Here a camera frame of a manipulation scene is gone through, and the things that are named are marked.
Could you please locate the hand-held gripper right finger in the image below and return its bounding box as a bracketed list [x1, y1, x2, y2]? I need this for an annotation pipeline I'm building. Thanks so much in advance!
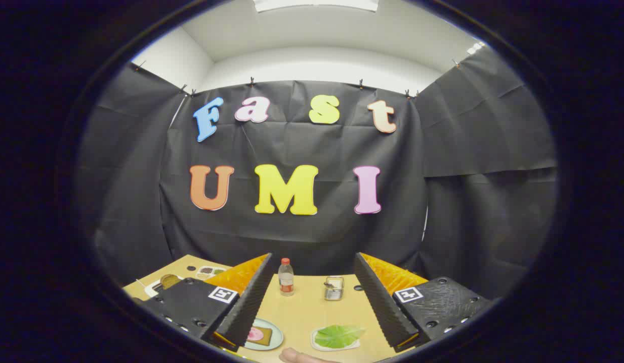
[353, 252, 495, 353]

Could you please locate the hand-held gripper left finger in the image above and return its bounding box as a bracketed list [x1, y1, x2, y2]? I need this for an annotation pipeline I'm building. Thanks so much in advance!
[133, 253, 274, 352]

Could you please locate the green lettuce leaf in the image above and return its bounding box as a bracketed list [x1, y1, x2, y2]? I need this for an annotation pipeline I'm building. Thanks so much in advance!
[315, 325, 366, 349]

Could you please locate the brown toast slice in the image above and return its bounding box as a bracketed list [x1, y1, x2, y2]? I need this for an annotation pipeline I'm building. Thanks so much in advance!
[249, 326, 272, 346]

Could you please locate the light green plate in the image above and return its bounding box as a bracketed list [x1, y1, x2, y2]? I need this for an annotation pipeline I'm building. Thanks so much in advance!
[243, 318, 284, 351]

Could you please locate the clear water bottle red cap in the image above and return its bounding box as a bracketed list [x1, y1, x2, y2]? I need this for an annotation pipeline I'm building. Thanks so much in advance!
[278, 258, 295, 296]

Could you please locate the white divided tray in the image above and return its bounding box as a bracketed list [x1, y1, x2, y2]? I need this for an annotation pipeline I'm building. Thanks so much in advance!
[196, 266, 228, 281]

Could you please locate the white square plate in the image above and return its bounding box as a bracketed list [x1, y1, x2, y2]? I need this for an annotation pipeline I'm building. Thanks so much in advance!
[310, 325, 361, 352]

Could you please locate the black backdrop cloth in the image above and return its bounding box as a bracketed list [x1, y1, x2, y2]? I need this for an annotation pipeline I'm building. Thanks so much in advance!
[75, 45, 559, 303]

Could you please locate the white toaster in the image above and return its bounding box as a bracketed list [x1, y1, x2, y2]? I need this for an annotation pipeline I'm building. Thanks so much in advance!
[145, 275, 184, 298]

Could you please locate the metal wire utensil holder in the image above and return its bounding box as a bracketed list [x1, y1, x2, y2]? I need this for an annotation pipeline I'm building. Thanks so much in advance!
[324, 276, 345, 301]

